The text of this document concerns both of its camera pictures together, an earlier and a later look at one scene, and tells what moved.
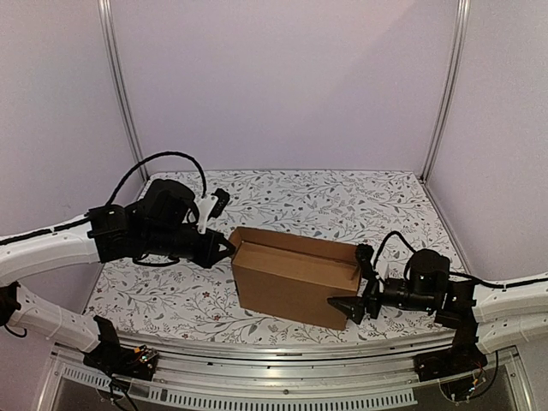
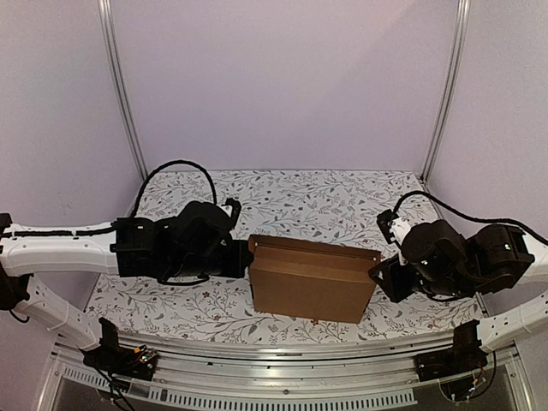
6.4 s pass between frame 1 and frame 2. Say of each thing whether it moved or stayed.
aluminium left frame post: stayed
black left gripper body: moved
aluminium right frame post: stayed
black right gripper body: moved
